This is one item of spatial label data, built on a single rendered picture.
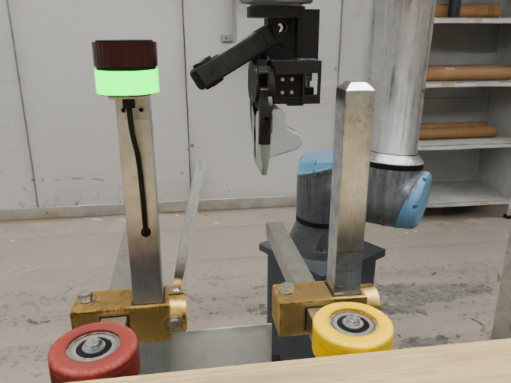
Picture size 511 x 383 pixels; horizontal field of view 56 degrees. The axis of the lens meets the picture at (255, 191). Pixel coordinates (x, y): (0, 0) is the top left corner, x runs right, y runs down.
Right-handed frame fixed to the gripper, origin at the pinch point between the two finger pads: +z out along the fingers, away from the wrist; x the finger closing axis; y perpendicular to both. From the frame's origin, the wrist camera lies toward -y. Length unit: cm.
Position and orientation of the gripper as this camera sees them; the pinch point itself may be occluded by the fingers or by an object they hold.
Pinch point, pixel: (258, 165)
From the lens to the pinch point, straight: 65.4
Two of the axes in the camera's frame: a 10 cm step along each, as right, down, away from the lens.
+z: 0.0, 9.5, 3.2
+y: 9.9, -0.5, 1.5
